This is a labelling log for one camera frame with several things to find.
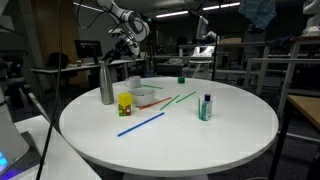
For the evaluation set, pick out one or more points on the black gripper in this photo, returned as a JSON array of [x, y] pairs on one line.
[[123, 48]]

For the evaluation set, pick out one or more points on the silver metal bottle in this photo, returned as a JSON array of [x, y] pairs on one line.
[[106, 86]]

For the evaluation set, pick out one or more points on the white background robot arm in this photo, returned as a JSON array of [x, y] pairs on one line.
[[208, 35]]

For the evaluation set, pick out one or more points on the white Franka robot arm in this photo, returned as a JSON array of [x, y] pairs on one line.
[[135, 26]]

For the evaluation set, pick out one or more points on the small blue sanitizer bottle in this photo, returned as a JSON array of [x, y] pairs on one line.
[[206, 108]]

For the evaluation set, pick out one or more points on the black computer monitor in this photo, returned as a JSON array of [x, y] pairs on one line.
[[88, 49]]

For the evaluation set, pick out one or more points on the small brown cup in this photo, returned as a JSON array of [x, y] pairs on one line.
[[79, 63]]

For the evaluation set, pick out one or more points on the white mug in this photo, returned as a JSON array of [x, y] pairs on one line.
[[134, 81]]

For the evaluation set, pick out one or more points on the long white office desk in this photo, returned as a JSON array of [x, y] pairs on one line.
[[66, 67]]

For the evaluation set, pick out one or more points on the yellow cube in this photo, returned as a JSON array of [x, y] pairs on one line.
[[125, 99]]

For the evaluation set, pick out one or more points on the white bowl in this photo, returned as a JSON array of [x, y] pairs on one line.
[[141, 96]]

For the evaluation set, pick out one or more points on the green straw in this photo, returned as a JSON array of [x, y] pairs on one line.
[[185, 97], [169, 102], [152, 86]]

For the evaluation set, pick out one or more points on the multicoloured Rubik's cube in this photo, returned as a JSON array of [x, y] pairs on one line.
[[124, 110]]

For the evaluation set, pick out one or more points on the black office chair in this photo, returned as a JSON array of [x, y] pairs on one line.
[[53, 60]]

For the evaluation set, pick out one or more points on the orange straw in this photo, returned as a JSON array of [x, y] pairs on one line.
[[155, 103]]

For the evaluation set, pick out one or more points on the blue straw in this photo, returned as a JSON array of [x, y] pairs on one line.
[[140, 124]]

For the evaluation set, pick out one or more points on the ceiling light strip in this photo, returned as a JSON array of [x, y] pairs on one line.
[[221, 6], [171, 14]]

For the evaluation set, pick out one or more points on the small green cube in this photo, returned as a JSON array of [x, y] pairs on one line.
[[181, 80]]

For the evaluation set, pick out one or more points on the round white table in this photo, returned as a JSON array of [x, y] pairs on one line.
[[173, 143]]

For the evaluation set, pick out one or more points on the white robot mounting table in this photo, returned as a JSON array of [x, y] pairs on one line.
[[66, 160]]

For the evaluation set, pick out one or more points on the blue hanging cloth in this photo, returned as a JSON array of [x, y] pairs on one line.
[[258, 13]]

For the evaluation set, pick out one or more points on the wooden table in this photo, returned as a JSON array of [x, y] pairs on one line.
[[308, 106]]

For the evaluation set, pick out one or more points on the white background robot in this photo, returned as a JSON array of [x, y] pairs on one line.
[[313, 20]]

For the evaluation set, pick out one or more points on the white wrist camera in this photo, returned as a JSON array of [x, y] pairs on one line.
[[116, 32]]

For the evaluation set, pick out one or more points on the black camera tripod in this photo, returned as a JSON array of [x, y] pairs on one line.
[[36, 105]]

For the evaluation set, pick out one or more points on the metal frame table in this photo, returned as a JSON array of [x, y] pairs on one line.
[[233, 45]]

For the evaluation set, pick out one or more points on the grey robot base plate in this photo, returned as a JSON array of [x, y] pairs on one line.
[[30, 156]]

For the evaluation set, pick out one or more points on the metal frame shelf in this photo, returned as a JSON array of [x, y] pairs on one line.
[[266, 61]]

